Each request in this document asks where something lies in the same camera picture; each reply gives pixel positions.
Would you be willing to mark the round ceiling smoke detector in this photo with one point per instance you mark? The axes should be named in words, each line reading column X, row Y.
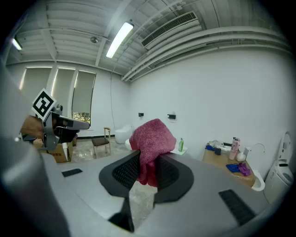
column 94, row 39

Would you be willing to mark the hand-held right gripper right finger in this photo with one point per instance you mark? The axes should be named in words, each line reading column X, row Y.
column 178, row 180

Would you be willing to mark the wooden chair brown seat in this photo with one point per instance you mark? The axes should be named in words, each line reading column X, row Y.
column 100, row 141

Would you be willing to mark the white rag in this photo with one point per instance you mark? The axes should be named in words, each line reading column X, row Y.
column 216, row 143

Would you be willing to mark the white round bottle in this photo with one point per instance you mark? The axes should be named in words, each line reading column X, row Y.
column 240, row 157

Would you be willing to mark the pink fluffy cloth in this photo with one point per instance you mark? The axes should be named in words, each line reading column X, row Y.
column 152, row 139

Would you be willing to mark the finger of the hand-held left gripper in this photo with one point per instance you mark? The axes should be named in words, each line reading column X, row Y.
column 67, row 135

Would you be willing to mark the white curved plastic part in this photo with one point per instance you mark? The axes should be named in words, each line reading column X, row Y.
column 258, row 182

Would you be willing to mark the long ceiling tube light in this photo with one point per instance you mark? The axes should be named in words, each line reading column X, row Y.
column 120, row 38
column 16, row 44

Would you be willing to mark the white ceiling pipes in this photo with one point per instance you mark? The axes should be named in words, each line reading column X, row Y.
column 185, row 51

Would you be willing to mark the ceiling air vent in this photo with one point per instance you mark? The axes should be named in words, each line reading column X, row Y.
column 170, row 29

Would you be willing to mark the small black wall holder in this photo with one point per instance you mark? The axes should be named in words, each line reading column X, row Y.
column 141, row 114

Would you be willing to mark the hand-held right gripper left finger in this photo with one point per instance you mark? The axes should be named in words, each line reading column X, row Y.
column 115, row 176

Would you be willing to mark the open cardboard box with flaps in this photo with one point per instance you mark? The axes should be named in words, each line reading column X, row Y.
column 61, row 154

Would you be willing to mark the white toilet with open lid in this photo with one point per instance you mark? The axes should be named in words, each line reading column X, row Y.
column 277, row 178

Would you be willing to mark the grey roller blind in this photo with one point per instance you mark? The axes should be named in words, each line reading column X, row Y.
column 63, row 88
column 34, row 81
column 83, row 92

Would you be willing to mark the large black wall holder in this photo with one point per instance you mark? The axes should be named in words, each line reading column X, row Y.
column 172, row 115

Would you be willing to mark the dark navy glove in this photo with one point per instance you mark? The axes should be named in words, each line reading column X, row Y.
column 217, row 151

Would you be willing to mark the large cardboard box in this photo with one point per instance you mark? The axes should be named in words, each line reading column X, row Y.
column 219, row 162

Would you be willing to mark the green detergent bottle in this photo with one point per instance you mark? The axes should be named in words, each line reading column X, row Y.
column 181, row 145

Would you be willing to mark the purple glove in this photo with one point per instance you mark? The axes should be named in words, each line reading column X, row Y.
column 244, row 169

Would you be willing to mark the person's left forearm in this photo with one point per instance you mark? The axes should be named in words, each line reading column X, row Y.
column 31, row 127

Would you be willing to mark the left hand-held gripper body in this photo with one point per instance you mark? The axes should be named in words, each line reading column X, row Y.
column 44, row 104

